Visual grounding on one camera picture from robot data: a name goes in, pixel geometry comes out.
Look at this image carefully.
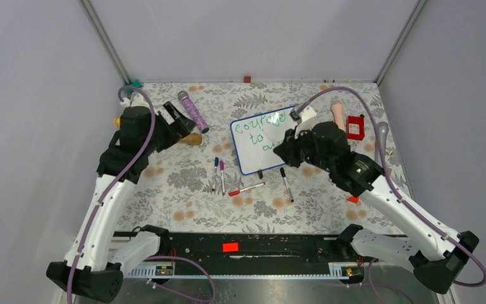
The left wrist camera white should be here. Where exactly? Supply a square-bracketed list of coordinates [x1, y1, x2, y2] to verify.
[120, 93, 149, 108]

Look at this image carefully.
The blue whiteboard marker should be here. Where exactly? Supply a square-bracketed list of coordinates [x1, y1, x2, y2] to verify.
[211, 157, 220, 192]

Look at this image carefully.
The black whiteboard marker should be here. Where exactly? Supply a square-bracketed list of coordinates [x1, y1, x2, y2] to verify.
[280, 167, 294, 203]

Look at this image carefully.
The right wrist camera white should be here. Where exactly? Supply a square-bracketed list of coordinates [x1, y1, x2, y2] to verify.
[290, 106, 316, 139]

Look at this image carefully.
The red triangular block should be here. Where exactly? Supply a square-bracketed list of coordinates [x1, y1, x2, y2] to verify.
[347, 196, 359, 204]

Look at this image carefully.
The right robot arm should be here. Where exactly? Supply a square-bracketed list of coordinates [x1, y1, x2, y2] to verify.
[273, 122, 479, 295]

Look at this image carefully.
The silver toy microphone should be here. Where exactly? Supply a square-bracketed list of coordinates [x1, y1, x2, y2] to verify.
[374, 122, 389, 167]

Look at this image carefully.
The floral table mat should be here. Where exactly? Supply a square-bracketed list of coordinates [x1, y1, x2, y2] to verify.
[116, 82, 399, 234]

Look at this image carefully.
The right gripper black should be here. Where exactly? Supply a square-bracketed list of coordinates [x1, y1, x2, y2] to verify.
[273, 123, 335, 172]

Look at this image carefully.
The tan toy microphone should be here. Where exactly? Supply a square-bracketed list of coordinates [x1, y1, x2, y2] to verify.
[179, 132, 203, 146]

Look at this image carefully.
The purple cable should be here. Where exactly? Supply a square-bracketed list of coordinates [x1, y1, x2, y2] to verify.
[291, 85, 486, 304]
[66, 85, 218, 304]

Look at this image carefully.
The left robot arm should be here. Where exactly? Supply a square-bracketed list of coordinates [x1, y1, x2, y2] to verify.
[46, 102, 194, 303]

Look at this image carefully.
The red whiteboard marker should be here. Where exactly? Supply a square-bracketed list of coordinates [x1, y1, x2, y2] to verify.
[228, 182, 266, 197]

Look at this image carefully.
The purple whiteboard marker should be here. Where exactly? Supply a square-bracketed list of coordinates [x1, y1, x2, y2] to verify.
[220, 160, 226, 196]

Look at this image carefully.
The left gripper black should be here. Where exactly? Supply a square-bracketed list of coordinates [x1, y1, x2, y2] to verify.
[144, 102, 197, 154]

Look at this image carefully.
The red tape label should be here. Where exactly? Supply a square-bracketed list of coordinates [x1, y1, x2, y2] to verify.
[222, 242, 239, 253]

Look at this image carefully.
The purple glitter toy microphone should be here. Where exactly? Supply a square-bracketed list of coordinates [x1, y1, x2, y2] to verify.
[178, 91, 209, 134]

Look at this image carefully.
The red box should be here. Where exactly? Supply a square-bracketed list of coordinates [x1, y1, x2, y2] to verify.
[346, 116, 365, 141]

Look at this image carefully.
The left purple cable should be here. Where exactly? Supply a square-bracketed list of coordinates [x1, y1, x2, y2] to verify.
[66, 85, 218, 304]

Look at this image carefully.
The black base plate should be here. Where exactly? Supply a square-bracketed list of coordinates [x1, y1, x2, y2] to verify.
[157, 232, 371, 277]

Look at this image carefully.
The pink toy microphone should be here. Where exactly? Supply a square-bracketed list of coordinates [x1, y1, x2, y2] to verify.
[330, 99, 346, 132]

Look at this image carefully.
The blue framed whiteboard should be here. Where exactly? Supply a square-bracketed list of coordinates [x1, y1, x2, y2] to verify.
[230, 106, 295, 175]

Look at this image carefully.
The teal corner block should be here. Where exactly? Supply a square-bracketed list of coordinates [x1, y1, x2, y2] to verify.
[125, 79, 143, 92]

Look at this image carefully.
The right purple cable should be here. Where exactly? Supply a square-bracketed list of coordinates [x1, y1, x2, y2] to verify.
[291, 85, 486, 304]

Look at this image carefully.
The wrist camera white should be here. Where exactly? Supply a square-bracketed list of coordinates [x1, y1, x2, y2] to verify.
[290, 106, 316, 139]
[120, 93, 149, 108]

